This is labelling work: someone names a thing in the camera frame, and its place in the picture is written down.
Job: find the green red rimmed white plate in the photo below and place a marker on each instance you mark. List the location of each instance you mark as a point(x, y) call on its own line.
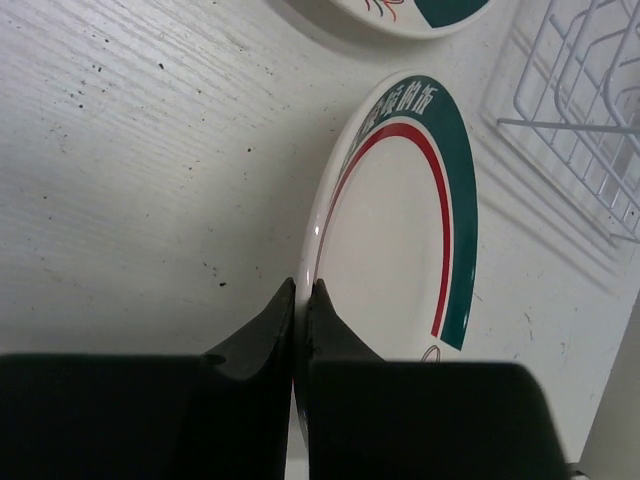
point(393, 230)

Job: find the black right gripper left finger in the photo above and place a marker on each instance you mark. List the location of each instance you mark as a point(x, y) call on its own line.
point(222, 414)

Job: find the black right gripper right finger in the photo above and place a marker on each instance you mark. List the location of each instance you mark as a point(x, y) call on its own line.
point(369, 418)

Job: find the white wire dish rack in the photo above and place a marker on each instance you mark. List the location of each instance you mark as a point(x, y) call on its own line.
point(565, 92)

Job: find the white plate colourful print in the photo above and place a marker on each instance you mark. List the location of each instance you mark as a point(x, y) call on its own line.
point(402, 20)

